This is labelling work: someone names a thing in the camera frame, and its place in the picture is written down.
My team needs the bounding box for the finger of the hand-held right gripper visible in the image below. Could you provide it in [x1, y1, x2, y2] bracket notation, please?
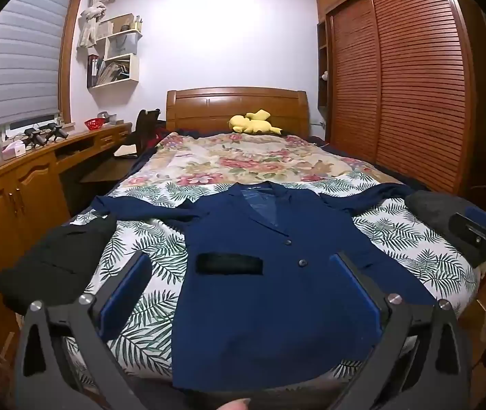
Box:
[449, 213, 486, 249]
[464, 206, 486, 233]

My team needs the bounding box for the bed with leaf-print sheet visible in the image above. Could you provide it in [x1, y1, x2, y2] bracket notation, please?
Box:
[61, 130, 481, 398]

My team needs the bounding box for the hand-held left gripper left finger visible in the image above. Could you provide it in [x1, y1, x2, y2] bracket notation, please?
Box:
[14, 251, 154, 410]

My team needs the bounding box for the wooden headboard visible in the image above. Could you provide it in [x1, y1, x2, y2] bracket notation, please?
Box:
[166, 87, 311, 139]

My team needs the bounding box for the floral blanket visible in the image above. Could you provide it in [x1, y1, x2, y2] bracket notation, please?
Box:
[121, 132, 380, 193]

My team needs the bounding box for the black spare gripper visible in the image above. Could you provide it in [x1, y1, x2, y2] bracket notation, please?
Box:
[24, 127, 49, 148]
[46, 123, 69, 141]

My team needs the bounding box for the dark wooden chair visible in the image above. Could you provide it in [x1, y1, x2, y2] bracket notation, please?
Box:
[115, 109, 161, 159]

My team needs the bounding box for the black garment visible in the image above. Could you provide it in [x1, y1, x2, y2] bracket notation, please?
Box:
[0, 214, 117, 314]

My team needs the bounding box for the beige tied curtain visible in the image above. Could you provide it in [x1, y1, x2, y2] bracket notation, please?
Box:
[78, 0, 117, 50]

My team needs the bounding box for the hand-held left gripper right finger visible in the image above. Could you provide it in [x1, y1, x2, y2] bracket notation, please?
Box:
[329, 252, 473, 410]

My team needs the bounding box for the wooden louvred wardrobe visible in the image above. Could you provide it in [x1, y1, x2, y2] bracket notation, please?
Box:
[315, 0, 486, 199]

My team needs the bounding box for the wooden window frame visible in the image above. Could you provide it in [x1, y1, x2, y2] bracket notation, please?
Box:
[57, 0, 85, 125]

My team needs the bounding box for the row of books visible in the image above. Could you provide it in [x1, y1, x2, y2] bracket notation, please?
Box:
[88, 55, 130, 86]

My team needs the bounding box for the yellow plush toy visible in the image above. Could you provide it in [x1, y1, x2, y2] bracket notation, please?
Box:
[228, 110, 282, 136]

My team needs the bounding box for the white wall shelf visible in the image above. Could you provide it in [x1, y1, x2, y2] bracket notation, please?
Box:
[87, 13, 143, 90]

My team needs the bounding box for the grey window blind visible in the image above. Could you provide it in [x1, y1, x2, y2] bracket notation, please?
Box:
[0, 0, 77, 137]

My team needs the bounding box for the dark grey folded garment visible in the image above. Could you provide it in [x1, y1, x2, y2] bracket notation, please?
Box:
[405, 191, 486, 268]

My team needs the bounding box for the pink white box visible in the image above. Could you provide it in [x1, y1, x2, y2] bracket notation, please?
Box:
[2, 140, 26, 160]

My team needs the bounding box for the navy blue blazer jacket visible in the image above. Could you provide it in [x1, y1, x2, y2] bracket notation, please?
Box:
[91, 181, 438, 396]

